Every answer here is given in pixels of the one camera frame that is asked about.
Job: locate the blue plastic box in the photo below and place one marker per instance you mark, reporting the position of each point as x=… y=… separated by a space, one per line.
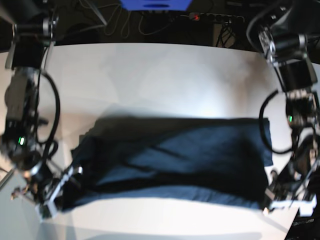
x=155 y=5

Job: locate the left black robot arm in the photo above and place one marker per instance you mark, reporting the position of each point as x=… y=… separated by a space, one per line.
x=281 y=32

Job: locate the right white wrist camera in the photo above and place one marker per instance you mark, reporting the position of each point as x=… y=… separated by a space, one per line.
x=45 y=211

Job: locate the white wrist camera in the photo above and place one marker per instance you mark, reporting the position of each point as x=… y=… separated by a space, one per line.
x=45 y=211
x=307 y=207

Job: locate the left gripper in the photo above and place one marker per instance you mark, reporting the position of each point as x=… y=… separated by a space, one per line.
x=286 y=190

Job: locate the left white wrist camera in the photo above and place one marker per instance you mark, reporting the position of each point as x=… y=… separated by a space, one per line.
x=307 y=207

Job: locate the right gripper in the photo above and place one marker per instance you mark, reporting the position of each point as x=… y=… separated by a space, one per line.
x=43 y=186

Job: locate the grey metal frame edge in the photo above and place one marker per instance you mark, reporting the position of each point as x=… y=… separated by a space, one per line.
x=6 y=178

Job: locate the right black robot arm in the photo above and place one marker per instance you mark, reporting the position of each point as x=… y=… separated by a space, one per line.
x=33 y=34

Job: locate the dark blue t-shirt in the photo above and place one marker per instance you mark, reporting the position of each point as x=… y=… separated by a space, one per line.
x=216 y=161

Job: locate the black power strip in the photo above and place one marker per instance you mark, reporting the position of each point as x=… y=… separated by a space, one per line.
x=216 y=18

